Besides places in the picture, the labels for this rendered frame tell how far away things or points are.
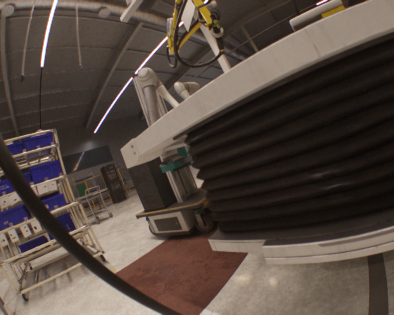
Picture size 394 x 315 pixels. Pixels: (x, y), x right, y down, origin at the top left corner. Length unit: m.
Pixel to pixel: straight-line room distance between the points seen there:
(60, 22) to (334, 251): 11.83
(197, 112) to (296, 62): 0.26
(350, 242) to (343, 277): 0.48
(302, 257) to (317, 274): 0.48
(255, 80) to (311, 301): 0.80
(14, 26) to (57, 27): 2.60
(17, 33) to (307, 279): 12.41
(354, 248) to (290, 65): 0.39
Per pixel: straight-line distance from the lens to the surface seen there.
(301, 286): 0.90
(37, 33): 11.94
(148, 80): 1.53
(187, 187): 1.98
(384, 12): 0.43
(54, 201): 2.09
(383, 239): 0.45
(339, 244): 0.43
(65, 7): 8.27
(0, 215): 2.16
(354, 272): 0.92
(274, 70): 0.37
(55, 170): 2.30
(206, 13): 1.38
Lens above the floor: 0.69
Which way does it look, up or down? level
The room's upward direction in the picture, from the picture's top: 22 degrees counter-clockwise
